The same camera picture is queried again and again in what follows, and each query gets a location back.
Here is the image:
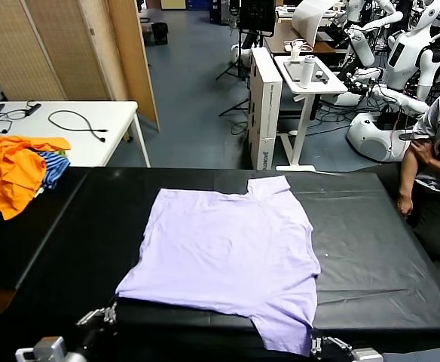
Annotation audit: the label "black tripod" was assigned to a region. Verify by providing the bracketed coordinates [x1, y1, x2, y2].
[215, 28, 253, 81]

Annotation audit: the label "white stand with cable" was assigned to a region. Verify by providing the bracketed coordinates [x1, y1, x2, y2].
[284, 38, 314, 62]

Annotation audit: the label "white table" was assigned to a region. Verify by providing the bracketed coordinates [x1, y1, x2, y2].
[0, 100, 152, 169]

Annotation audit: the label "grey tablet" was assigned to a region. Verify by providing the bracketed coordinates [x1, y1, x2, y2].
[283, 59, 321, 82]

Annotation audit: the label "wooden folding screen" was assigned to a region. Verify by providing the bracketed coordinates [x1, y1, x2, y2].
[0, 0, 161, 133]

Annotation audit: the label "brown wooden desk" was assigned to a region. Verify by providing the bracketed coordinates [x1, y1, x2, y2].
[264, 20, 347, 54]

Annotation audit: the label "thick black cable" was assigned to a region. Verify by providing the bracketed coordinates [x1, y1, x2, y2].
[47, 109, 109, 143]

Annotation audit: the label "lavender t-shirt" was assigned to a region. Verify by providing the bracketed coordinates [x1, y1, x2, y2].
[115, 176, 322, 357]

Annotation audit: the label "black table cover sheet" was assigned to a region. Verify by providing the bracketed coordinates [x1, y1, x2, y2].
[14, 167, 440, 362]

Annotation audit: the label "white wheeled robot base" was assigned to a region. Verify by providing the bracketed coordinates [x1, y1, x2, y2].
[230, 43, 253, 65]
[332, 89, 365, 106]
[346, 111, 413, 164]

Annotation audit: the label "white humanoid robot black shoulders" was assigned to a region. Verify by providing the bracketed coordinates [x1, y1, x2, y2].
[346, 0, 440, 114]

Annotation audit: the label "person left hand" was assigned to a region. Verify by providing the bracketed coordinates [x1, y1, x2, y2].
[411, 140, 438, 166]

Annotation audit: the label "thin black earphone cable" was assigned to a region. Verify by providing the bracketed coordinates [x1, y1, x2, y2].
[0, 109, 31, 137]

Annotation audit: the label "white curved panel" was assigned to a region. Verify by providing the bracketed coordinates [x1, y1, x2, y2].
[292, 0, 338, 46]

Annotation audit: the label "black covered side table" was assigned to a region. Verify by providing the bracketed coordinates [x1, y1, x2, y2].
[0, 165, 91, 314]

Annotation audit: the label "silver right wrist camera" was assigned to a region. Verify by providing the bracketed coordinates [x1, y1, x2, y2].
[351, 348, 385, 362]

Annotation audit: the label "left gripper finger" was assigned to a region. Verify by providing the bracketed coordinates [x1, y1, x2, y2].
[105, 296, 118, 325]
[76, 308, 107, 327]

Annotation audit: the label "small white standing desk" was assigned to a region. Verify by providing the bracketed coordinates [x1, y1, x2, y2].
[273, 54, 349, 173]

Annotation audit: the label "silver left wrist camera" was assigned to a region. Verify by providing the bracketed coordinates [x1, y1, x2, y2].
[15, 336, 67, 362]

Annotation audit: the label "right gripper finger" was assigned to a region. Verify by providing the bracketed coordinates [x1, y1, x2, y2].
[323, 336, 353, 354]
[310, 327, 323, 358]

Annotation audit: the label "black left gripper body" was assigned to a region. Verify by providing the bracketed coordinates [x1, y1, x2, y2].
[66, 322, 120, 362]

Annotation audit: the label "black monitor panel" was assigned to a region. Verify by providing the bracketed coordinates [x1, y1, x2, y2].
[240, 0, 277, 38]

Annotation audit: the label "white water bottle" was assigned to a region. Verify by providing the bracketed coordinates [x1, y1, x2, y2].
[303, 54, 317, 89]

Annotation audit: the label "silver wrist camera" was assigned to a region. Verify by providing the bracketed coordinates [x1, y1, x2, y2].
[15, 336, 67, 362]
[351, 348, 385, 362]

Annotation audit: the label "person right hand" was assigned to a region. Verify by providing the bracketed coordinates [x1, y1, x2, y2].
[396, 194, 414, 217]

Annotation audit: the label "black trash bin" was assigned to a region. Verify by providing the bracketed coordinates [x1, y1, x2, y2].
[151, 22, 170, 45]

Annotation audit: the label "orange garment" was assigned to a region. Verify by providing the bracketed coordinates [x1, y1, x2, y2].
[0, 135, 72, 221]

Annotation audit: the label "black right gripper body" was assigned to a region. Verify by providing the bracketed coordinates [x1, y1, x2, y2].
[317, 348, 356, 362]

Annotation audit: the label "tall white cardboard box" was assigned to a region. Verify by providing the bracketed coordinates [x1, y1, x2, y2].
[248, 47, 283, 171]

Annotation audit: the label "blue striped garment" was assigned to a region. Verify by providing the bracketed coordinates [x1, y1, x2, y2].
[38, 150, 72, 191]

